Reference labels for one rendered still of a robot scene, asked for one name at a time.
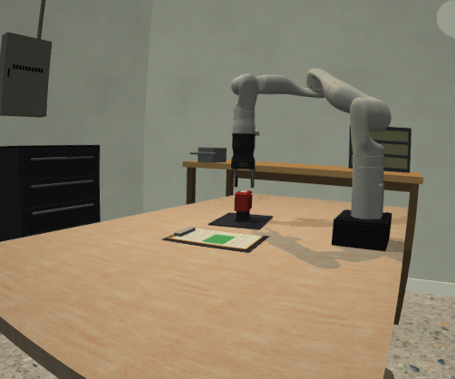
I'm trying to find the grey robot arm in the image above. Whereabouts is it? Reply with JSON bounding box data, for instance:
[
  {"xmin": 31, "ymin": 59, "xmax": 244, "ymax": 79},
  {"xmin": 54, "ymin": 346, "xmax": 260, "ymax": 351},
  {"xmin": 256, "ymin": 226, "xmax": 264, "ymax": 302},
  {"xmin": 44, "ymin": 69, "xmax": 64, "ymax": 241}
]
[{"xmin": 231, "ymin": 68, "xmax": 392, "ymax": 219}]

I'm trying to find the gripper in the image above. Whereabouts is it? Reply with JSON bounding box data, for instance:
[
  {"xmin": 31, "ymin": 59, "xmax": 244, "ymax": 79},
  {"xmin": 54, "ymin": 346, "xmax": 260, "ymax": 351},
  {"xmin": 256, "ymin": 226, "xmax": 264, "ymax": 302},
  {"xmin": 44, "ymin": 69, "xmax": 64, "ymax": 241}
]
[{"xmin": 231, "ymin": 119, "xmax": 259, "ymax": 188}]

